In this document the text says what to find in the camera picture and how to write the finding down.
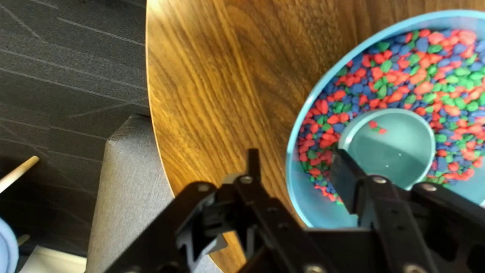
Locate light wooden stick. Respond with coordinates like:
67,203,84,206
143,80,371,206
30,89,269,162
0,154,40,194

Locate white flat object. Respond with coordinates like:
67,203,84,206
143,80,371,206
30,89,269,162
17,244,87,273

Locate colourful aquarium pebbles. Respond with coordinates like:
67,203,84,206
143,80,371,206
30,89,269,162
293,27,485,203

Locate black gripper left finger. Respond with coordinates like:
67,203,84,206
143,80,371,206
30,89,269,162
104,147,334,273

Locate grey upholstered ottoman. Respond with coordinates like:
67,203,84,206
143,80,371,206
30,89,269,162
84,112,224,273

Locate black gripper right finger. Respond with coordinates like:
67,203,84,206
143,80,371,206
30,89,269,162
330,147,485,273

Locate teal measuring scoop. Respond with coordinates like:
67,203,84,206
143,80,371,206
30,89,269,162
336,107,437,191

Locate blue bowl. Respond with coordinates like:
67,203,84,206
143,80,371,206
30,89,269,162
283,7,485,230

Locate light blue round object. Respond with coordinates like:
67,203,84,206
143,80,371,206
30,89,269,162
0,216,20,273

